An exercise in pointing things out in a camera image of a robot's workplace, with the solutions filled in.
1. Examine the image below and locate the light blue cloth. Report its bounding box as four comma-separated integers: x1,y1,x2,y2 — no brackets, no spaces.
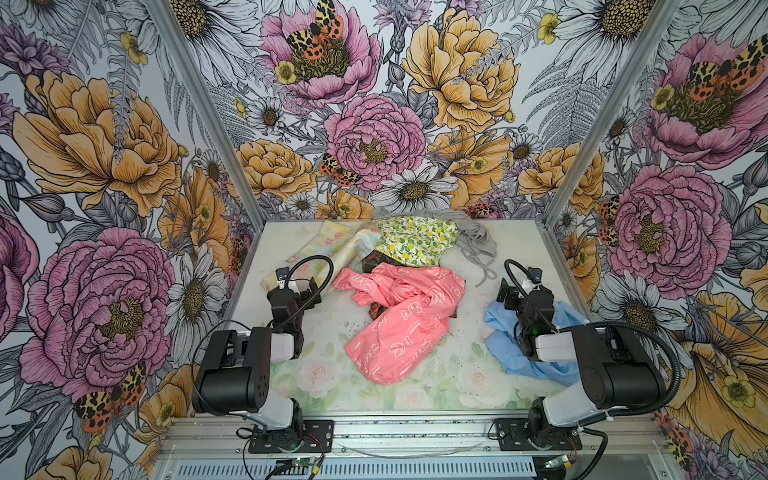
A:
485,301,580,386

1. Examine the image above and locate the pink patterned cloth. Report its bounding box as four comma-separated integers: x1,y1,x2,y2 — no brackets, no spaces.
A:
334,263,466,386

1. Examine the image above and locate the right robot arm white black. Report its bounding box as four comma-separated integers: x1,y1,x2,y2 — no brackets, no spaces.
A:
486,272,683,451

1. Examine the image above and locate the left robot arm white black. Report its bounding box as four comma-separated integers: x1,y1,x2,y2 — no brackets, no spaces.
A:
192,268,329,453

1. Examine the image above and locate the pale floral cloth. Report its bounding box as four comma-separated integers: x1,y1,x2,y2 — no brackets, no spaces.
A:
260,220,381,292

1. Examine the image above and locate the yellow green lemon cloth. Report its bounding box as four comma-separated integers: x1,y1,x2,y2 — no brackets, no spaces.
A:
375,216,459,267

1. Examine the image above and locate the left small green circuit board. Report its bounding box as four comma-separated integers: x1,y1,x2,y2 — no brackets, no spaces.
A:
276,457,322,471

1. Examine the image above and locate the small green circuit board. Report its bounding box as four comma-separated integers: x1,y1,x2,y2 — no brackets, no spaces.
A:
276,457,322,471
544,454,572,469

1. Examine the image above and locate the right small green circuit board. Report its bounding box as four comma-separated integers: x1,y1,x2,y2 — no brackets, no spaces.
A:
544,454,572,469

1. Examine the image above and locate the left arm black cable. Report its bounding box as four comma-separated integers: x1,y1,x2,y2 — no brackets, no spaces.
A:
272,254,336,331

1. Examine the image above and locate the grey cloth with strings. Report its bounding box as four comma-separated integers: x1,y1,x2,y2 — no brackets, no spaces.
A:
431,210,497,287

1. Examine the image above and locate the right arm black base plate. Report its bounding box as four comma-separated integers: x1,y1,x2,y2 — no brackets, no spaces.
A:
493,417,582,452

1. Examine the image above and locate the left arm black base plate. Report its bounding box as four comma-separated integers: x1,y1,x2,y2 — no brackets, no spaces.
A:
246,420,335,454

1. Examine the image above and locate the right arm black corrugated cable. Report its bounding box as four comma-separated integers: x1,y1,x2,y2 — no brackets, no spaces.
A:
569,319,683,418

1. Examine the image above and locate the aluminium front rail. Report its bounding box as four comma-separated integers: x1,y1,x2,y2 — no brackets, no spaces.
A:
158,410,666,460

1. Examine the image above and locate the white vented cable duct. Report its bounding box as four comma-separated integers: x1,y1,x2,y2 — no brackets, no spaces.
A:
162,456,537,479

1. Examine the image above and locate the left aluminium corner post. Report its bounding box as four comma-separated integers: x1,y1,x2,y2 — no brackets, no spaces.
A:
147,1,266,233

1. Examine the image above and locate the aluminium corner post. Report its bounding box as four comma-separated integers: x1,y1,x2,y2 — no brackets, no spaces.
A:
147,1,266,233
542,0,682,227

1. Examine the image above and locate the right aluminium corner post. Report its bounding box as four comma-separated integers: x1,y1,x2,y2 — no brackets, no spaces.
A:
542,0,682,227

